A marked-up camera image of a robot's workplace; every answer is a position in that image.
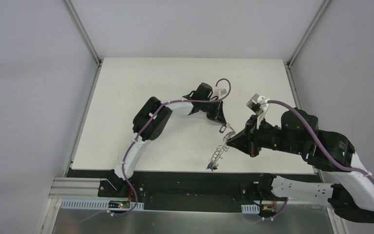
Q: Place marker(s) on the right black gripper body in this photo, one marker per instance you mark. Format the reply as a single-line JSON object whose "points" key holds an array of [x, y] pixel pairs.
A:
{"points": [[254, 135]]}

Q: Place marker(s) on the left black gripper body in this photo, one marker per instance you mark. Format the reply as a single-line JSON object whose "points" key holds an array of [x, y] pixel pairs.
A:
{"points": [[213, 113]]}

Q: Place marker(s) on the black key tag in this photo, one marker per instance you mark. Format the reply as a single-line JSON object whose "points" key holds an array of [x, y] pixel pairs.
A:
{"points": [[222, 129]]}

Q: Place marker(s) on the metal disc with keyrings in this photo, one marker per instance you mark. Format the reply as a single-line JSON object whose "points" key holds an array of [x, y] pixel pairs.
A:
{"points": [[218, 153]]}

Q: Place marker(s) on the silver key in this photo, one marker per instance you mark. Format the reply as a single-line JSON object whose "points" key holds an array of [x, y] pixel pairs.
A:
{"points": [[228, 125]]}

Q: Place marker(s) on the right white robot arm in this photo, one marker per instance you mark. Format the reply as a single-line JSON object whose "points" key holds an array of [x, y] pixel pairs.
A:
{"points": [[350, 196]]}

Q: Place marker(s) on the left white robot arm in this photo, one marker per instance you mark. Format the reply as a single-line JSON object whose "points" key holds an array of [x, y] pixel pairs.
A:
{"points": [[149, 124]]}

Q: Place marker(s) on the right circuit board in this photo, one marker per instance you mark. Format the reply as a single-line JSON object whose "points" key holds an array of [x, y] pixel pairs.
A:
{"points": [[267, 213]]}

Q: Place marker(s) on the circuit board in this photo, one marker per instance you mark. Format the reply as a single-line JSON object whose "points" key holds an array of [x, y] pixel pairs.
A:
{"points": [[118, 205], [267, 213]]}

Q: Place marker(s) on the left circuit board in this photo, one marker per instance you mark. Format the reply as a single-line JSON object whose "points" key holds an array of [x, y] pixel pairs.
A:
{"points": [[118, 205]]}

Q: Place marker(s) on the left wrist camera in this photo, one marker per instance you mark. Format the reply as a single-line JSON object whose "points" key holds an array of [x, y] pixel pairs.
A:
{"points": [[220, 92]]}

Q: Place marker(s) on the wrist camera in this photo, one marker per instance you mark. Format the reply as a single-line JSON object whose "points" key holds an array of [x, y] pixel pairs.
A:
{"points": [[259, 105], [220, 92]]}

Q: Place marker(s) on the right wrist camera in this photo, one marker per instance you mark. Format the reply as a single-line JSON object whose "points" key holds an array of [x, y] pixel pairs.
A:
{"points": [[259, 105]]}

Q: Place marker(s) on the white slotted cable duct right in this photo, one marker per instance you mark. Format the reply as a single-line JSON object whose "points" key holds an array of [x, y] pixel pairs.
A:
{"points": [[250, 209]]}

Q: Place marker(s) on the white slotted cable duct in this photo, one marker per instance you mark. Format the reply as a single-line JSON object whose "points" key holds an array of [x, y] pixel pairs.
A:
{"points": [[95, 204], [250, 209]]}

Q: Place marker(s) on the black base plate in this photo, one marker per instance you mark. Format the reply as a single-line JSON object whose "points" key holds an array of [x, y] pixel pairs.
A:
{"points": [[181, 191]]}

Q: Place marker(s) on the right aluminium frame post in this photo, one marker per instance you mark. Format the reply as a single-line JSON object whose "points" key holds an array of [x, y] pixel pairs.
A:
{"points": [[323, 7]]}

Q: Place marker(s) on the aluminium frame post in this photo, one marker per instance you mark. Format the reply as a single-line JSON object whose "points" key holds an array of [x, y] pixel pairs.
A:
{"points": [[323, 7], [70, 8]]}

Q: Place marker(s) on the white slotted cable duct left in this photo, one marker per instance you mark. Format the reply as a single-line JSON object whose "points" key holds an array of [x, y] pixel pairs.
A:
{"points": [[95, 204]]}

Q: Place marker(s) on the left aluminium frame post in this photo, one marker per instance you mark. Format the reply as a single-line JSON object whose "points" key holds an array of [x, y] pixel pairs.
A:
{"points": [[70, 8]]}

